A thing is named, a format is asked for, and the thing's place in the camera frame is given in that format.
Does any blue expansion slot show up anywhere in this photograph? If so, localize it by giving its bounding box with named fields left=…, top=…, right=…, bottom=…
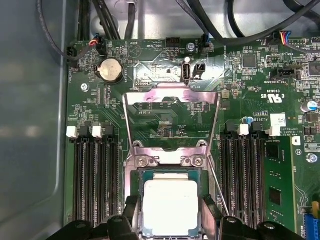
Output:
left=303, top=212, right=314, bottom=240

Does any silver square CPU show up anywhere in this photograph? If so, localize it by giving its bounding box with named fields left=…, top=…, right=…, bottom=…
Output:
left=139, top=169, right=205, bottom=238

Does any CPU socket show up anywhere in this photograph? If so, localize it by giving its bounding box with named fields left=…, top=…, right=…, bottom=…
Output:
left=123, top=146, right=218, bottom=240

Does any black open PC case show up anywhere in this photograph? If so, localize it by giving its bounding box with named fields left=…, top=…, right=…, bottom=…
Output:
left=0, top=0, right=320, bottom=240

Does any black cable plug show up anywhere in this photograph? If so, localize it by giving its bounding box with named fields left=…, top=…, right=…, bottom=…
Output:
left=66, top=46, right=76, bottom=67

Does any square black chip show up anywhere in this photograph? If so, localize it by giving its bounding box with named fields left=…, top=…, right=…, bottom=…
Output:
left=242, top=54, right=257, bottom=68

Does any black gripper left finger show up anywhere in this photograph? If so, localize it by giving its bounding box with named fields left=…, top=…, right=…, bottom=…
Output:
left=46, top=195, right=142, bottom=240

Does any black sleeved cable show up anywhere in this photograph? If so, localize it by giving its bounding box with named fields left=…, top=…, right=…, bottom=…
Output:
left=91, top=0, right=119, bottom=41
left=77, top=0, right=91, bottom=41

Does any silver coin battery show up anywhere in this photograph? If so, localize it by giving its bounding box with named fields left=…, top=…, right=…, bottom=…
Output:
left=98, top=58, right=124, bottom=83

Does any RAM stick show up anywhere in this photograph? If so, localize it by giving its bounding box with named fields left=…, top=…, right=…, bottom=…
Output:
left=264, top=139, right=298, bottom=235

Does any metal wire locking lever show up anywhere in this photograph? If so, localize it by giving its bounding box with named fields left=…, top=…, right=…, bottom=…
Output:
left=207, top=158, right=230, bottom=216

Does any thin gray cable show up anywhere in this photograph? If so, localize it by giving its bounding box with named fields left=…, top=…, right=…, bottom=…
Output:
left=36, top=0, right=73, bottom=63

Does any black internal cable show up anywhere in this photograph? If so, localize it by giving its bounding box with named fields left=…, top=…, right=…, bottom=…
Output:
left=226, top=0, right=320, bottom=40

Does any internal USB port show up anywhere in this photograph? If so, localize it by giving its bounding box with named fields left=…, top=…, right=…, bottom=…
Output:
left=181, top=62, right=192, bottom=83

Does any metal socket cover frame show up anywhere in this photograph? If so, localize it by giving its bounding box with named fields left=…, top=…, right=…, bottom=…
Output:
left=123, top=83, right=221, bottom=168

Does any connector with red wires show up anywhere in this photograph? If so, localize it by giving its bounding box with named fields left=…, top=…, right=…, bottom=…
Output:
left=93, top=34, right=107, bottom=55

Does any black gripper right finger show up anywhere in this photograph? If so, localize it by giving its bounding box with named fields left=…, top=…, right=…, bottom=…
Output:
left=201, top=195, right=307, bottom=240

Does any large silver capacitor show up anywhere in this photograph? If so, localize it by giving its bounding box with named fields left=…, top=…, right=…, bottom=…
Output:
left=300, top=99, right=318, bottom=114

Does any green motherboard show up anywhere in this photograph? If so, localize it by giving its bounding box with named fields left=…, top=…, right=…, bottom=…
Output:
left=63, top=37, right=320, bottom=240

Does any black fan connector blue wire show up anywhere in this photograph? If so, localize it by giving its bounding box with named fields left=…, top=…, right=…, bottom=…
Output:
left=201, top=33, right=214, bottom=55

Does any black pin header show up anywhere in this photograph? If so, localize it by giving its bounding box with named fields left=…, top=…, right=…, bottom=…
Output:
left=193, top=63, right=206, bottom=79
left=165, top=37, right=181, bottom=48

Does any connector with coloured wires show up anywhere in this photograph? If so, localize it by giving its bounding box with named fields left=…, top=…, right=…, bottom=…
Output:
left=273, top=31, right=293, bottom=46

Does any black fan cable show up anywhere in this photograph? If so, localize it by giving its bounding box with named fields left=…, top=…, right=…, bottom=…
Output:
left=174, top=0, right=221, bottom=41

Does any wide black board connector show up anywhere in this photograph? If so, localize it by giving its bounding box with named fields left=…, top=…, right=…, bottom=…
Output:
left=276, top=67, right=298, bottom=81

